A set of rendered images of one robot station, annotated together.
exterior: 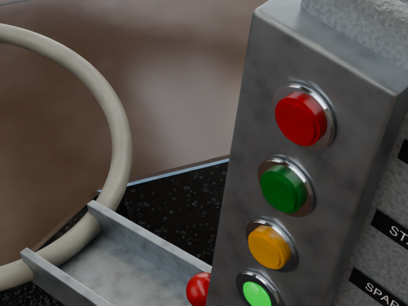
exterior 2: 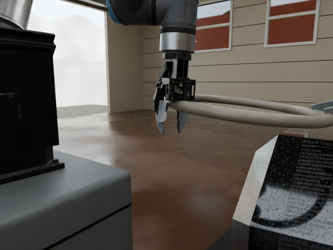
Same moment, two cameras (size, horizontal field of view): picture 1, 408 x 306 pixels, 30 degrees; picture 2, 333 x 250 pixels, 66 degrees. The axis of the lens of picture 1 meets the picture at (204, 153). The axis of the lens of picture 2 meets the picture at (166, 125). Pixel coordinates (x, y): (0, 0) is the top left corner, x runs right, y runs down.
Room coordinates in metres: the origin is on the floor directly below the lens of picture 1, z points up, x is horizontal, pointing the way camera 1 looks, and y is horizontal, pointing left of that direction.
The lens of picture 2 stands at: (0.09, 0.88, 1.01)
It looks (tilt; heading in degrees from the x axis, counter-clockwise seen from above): 10 degrees down; 336
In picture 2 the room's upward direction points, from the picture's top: straight up
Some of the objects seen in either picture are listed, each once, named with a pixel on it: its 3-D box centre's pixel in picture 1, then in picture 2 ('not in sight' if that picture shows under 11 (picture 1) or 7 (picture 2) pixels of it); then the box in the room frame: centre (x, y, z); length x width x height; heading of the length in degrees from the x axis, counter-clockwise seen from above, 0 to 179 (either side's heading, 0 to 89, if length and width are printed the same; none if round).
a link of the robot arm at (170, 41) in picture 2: not in sight; (178, 45); (0.70, 0.57, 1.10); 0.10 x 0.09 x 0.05; 85
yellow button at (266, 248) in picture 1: (269, 247); not in sight; (0.26, -0.04, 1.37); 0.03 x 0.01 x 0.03; 53
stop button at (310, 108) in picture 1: (300, 118); not in sight; (0.26, -0.04, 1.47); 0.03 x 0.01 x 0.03; 53
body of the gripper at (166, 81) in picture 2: not in sight; (176, 78); (0.70, 0.57, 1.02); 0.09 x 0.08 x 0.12; 174
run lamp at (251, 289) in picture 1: (259, 294); not in sight; (0.26, -0.04, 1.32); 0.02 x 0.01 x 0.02; 53
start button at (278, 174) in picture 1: (283, 189); not in sight; (0.26, -0.04, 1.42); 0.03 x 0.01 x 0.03; 53
